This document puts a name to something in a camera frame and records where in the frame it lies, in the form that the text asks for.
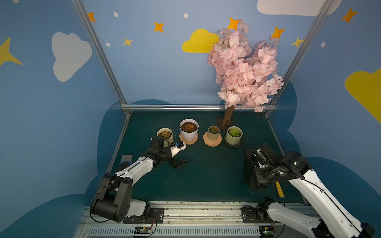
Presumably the black saucer under green pot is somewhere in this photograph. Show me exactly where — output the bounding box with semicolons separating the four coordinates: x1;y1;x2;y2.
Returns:
225;141;241;148

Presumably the small beige succulent pot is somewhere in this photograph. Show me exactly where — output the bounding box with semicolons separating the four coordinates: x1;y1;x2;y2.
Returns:
207;126;220;141

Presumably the white ribbed succulent pot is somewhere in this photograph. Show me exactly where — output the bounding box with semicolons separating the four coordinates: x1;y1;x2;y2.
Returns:
180;119;199;140

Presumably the right circuit board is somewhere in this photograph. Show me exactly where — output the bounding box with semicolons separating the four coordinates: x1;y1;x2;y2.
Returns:
259;226;275;238

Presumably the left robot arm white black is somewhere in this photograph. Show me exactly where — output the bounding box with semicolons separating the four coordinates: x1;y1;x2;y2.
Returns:
89;136;188;223

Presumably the blue yellow garden fork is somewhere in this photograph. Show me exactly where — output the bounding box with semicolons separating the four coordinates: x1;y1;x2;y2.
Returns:
275;181;285;199

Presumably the aluminium front rail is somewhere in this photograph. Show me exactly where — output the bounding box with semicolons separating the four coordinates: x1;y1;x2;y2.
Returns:
74;201;307;238

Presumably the pink cherry blossom tree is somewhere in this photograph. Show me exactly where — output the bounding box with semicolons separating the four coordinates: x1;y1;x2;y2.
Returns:
207;19;284;128

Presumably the yellow ribbed succulent pot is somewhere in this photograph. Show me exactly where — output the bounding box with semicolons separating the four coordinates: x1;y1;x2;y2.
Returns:
157;128;174;147

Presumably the dark green watering can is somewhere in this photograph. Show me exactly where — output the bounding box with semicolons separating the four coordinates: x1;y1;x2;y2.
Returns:
241;137;279;190

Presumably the pink saucer under beige pot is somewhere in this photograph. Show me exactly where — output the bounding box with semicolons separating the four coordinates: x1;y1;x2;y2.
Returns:
203;131;222;147

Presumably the left circuit board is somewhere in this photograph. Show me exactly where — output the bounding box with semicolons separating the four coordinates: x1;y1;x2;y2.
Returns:
134;227;152;236

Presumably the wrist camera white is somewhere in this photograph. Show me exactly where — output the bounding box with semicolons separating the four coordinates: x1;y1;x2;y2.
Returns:
170;141;187;157
255;149;268;169

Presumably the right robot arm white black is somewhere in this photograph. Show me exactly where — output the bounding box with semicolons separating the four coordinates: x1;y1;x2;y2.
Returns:
245;144;375;238

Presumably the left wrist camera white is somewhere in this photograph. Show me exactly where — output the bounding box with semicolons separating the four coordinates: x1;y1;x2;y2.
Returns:
170;141;187;157

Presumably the pink saucer under white pot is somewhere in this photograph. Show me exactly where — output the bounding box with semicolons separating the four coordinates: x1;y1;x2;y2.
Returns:
179;134;198;145

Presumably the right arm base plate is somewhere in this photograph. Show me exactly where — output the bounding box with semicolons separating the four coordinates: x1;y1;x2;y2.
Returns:
241;206;278;224

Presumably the circuit board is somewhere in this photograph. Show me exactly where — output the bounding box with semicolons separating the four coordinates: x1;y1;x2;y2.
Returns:
134;227;152;236
259;226;275;238

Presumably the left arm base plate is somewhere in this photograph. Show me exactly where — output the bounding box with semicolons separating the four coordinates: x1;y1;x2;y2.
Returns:
123;207;164;224

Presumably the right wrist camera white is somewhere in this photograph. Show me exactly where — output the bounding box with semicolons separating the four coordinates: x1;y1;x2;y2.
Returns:
255;149;268;169

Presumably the pale green succulent pot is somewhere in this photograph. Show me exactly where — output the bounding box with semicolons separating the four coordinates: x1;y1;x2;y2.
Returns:
225;126;243;144

